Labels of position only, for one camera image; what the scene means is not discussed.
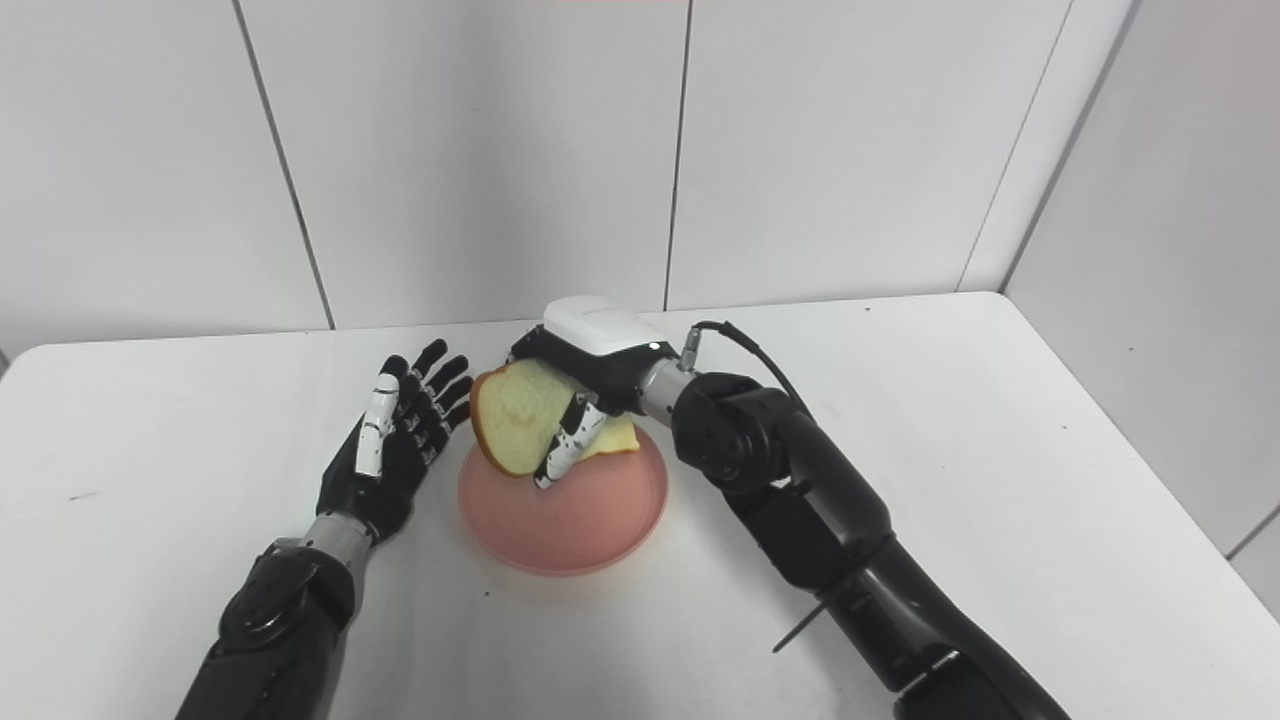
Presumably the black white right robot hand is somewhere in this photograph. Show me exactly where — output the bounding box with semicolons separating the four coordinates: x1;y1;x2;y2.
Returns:
507;295;681;491

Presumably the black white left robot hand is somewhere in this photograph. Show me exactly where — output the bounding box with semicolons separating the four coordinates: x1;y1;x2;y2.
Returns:
316;339;474;546

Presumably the slice of bread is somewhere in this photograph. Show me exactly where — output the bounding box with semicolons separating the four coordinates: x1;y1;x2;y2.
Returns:
469;359;640;478

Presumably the pink round plate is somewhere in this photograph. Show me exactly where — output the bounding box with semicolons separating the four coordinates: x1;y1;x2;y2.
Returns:
458;424;669;577

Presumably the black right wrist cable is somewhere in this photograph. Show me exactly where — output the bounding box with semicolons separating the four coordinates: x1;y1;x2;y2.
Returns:
680;321;816;421

